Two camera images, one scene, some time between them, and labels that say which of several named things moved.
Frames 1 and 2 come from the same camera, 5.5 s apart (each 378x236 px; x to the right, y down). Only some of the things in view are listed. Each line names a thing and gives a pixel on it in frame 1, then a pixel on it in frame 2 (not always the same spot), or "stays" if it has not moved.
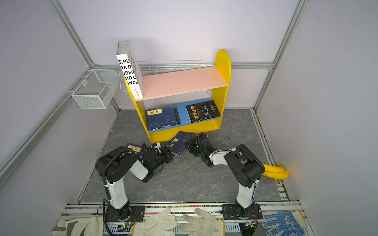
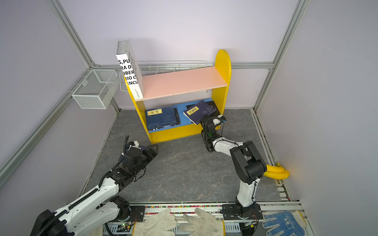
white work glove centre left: [160, 224] stays
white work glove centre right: [207, 226] stays
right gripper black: [190, 146] to [204, 120]
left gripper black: [168, 154] to [151, 150]
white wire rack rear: [152, 67] stays
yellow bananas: [276, 172] stays
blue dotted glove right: [285, 223] stays
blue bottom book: [161, 117] stays
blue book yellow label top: [179, 142] to [196, 113]
